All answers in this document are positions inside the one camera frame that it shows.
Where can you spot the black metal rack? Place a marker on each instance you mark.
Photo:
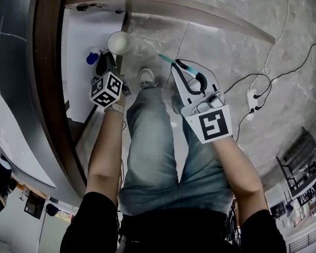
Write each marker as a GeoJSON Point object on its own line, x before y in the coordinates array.
{"type": "Point", "coordinates": [297, 162]}

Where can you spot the white wristband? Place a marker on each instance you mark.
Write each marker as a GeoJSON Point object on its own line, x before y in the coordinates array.
{"type": "Point", "coordinates": [115, 107]}

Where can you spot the person's left forearm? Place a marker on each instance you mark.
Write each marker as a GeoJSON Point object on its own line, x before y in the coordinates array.
{"type": "Point", "coordinates": [105, 151]}

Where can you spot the beige cabinet door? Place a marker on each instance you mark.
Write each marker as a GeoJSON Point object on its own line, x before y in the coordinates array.
{"type": "Point", "coordinates": [173, 8]}

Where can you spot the white cup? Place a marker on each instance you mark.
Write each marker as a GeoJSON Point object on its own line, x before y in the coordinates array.
{"type": "Point", "coordinates": [119, 42]}

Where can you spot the blue capped tube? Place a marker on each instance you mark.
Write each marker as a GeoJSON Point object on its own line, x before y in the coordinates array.
{"type": "Point", "coordinates": [92, 58]}

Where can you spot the person's right forearm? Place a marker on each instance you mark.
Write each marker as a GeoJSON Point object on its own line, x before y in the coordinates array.
{"type": "Point", "coordinates": [239, 175]}

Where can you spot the person's black shirt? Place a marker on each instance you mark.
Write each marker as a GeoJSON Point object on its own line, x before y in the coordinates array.
{"type": "Point", "coordinates": [173, 233]}

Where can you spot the person's grey jeans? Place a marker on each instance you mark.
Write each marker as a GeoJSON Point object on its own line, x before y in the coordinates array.
{"type": "Point", "coordinates": [150, 154]}

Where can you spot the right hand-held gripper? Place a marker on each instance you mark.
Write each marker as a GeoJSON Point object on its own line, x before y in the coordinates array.
{"type": "Point", "coordinates": [213, 125]}

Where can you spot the white sink basin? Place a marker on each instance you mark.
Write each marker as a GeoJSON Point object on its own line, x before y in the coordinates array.
{"type": "Point", "coordinates": [13, 141]}

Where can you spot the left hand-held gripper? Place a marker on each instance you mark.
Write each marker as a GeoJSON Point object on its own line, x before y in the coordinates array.
{"type": "Point", "coordinates": [106, 89]}

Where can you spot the teal toothbrush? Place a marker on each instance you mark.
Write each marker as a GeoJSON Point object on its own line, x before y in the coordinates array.
{"type": "Point", "coordinates": [167, 59]}

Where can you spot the person's left white shoe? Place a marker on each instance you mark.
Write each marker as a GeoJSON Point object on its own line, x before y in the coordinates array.
{"type": "Point", "coordinates": [146, 76]}

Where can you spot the black vanity top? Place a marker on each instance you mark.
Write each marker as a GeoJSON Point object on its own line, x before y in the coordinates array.
{"type": "Point", "coordinates": [13, 62]}

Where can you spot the white power strip with plugs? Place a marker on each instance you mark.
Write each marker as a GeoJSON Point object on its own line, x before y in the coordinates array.
{"type": "Point", "coordinates": [252, 99]}

